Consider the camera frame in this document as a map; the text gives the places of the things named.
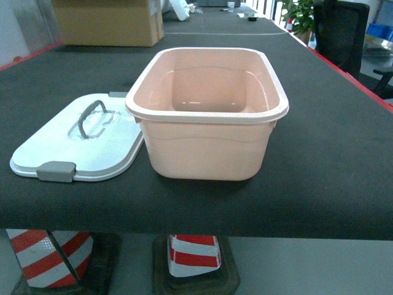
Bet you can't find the potted green plant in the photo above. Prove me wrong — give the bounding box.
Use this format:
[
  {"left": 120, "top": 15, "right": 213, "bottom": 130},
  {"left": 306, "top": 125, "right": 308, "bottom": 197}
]
[{"left": 282, "top": 0, "right": 314, "bottom": 45}]

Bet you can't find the black mesh office chair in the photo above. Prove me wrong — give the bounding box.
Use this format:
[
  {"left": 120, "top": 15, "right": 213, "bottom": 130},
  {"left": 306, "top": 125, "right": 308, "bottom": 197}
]
[{"left": 313, "top": 1, "right": 370, "bottom": 79}]

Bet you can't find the left striped traffic cone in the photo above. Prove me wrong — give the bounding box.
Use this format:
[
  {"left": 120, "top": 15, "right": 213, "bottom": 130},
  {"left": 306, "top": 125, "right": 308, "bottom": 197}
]
[{"left": 6, "top": 229, "right": 93, "bottom": 290}]

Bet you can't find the white lid with grey handle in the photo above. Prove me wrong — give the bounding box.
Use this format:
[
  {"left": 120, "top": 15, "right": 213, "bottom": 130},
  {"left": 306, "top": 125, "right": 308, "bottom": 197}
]
[{"left": 10, "top": 92, "right": 144, "bottom": 183}]

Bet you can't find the white paper cup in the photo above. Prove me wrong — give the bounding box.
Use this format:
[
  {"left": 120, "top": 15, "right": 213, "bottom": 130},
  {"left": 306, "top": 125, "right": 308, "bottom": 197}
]
[{"left": 227, "top": 1, "right": 235, "bottom": 12}]

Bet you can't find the cardboard box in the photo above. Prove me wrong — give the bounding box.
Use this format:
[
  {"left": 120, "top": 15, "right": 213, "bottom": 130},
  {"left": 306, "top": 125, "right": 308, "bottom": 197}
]
[{"left": 52, "top": 1, "right": 164, "bottom": 47}]

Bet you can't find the pink plastic storage box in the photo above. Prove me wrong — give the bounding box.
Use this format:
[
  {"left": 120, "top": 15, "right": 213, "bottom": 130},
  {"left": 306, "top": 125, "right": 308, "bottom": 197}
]
[{"left": 125, "top": 47, "right": 289, "bottom": 181}]

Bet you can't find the black felt table mat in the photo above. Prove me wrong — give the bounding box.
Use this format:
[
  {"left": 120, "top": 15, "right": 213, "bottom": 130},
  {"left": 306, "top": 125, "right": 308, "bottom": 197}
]
[{"left": 1, "top": 9, "right": 392, "bottom": 240}]

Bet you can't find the red white traffic cone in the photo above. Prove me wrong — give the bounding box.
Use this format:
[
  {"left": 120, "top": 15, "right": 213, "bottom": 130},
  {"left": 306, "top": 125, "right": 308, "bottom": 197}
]
[{"left": 286, "top": 17, "right": 293, "bottom": 32}]

